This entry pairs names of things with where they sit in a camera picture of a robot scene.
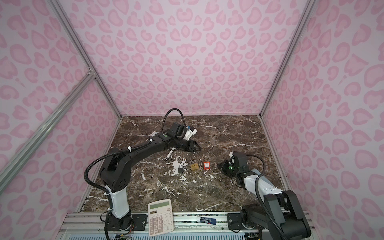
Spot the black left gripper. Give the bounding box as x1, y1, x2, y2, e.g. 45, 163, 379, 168
174, 137, 203, 152

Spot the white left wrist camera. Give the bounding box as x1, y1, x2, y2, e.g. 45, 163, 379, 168
183, 126, 197, 141

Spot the aluminium front rail frame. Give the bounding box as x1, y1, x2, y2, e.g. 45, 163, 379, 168
56, 212, 259, 240

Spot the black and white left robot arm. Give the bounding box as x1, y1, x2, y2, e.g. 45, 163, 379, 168
99, 122, 201, 220

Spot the brass padlock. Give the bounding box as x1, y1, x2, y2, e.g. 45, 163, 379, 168
190, 160, 200, 171

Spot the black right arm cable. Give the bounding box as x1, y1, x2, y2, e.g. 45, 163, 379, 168
244, 154, 289, 240

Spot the white stapler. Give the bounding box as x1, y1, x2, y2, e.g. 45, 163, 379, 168
150, 131, 159, 137

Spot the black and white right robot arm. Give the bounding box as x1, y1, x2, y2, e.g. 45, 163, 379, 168
218, 152, 312, 240

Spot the blue and white glue stick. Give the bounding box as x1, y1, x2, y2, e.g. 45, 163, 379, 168
198, 217, 217, 225

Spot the red padlock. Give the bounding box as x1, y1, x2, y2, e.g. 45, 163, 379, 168
203, 158, 211, 170

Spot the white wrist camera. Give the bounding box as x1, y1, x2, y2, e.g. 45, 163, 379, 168
229, 152, 234, 165
183, 126, 197, 141

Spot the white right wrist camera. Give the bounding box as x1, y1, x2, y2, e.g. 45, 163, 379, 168
229, 152, 234, 165

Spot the white desk calculator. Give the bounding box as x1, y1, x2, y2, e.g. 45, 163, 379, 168
148, 199, 174, 237

